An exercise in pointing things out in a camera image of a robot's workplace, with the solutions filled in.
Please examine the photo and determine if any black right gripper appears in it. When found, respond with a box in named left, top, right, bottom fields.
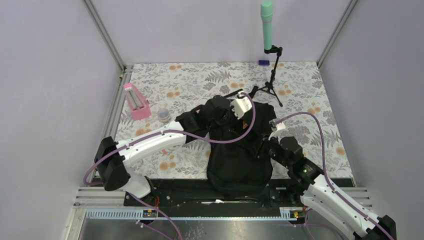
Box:
left=244, top=131, right=292, bottom=169

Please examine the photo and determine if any black student backpack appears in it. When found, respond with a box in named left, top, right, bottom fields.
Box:
left=206, top=102, right=276, bottom=196

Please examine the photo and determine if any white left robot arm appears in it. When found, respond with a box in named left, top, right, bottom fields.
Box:
left=93, top=96, right=251, bottom=206

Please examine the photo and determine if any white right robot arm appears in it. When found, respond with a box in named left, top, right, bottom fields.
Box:
left=258, top=137, right=397, bottom=240

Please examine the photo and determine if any small clear round container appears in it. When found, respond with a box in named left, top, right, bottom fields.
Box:
left=156, top=108, right=171, bottom=123

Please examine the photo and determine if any black microphone tripod stand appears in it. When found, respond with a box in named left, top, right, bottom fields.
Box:
left=250, top=44, right=283, bottom=107

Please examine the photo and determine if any floral table mat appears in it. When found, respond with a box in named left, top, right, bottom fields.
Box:
left=115, top=61, right=353, bottom=179

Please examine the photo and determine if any small blue block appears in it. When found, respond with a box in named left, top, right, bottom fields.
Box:
left=258, top=60, right=270, bottom=66

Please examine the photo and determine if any mint green microphone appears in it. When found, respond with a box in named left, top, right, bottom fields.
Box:
left=260, top=0, right=274, bottom=54

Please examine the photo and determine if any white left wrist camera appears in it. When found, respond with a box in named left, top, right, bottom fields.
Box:
left=230, top=91, right=253, bottom=120

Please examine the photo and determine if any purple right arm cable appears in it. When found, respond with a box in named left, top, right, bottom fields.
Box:
left=270, top=111, right=395, bottom=240

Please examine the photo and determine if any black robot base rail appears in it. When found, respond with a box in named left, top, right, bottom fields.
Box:
left=142, top=179, right=308, bottom=219

